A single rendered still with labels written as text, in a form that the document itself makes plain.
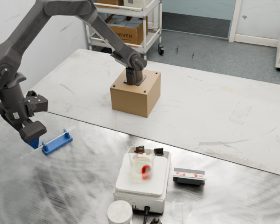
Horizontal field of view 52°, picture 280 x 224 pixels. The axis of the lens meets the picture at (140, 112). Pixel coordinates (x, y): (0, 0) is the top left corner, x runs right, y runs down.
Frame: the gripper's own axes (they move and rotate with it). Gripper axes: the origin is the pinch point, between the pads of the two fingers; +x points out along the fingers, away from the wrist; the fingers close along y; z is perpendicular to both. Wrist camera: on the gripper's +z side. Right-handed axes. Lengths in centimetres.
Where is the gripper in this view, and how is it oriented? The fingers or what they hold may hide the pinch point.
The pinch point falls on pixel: (25, 131)
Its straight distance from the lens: 89.6
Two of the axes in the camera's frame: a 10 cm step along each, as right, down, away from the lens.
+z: 7.2, -4.6, 5.2
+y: -6.9, -4.5, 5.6
